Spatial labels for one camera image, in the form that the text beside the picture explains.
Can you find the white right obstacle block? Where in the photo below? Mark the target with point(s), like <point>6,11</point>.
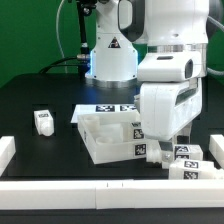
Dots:
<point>216,147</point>

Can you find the white obstacle block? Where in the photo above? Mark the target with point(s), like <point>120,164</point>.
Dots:
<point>7,151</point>
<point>216,147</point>

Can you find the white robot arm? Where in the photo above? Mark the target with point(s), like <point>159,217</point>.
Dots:
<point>176,34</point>

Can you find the white front obstacle bar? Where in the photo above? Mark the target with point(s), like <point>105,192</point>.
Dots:
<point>134,194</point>

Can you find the white paper with tags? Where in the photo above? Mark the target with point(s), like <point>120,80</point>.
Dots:
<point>81,109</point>

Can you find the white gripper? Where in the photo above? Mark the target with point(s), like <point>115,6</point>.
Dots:
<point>170,98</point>

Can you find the black camera pole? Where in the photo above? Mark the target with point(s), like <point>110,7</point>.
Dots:
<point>84,8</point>

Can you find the white left obstacle block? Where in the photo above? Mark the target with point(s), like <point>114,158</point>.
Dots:
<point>7,151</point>

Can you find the white square table top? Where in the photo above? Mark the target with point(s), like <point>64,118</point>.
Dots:
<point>102,136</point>

